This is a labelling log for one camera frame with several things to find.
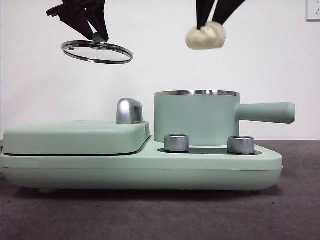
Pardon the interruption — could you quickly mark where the pleated bun with green specks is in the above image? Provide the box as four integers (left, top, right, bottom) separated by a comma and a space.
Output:
185, 21, 227, 50

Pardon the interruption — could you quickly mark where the glass lid with green knob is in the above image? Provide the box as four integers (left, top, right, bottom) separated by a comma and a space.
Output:
61, 33, 134, 65

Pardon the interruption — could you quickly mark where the mint green hinged griddle lid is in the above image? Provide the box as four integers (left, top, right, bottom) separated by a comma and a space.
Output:
2, 120, 151, 157

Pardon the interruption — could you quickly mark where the silver control knob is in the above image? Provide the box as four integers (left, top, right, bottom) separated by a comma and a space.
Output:
226, 135, 256, 155
163, 134, 190, 153

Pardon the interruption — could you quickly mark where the mint green breakfast machine base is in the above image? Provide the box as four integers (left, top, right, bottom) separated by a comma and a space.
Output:
0, 134, 284, 195

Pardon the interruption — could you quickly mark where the white wall socket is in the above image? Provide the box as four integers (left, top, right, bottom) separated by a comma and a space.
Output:
306, 0, 320, 21

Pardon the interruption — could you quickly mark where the silver griddle lid handle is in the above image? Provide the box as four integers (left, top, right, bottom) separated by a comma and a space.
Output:
116, 98, 144, 125

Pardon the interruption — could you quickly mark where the mint green pot with handle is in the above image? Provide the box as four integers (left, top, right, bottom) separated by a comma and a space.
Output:
153, 89, 297, 148

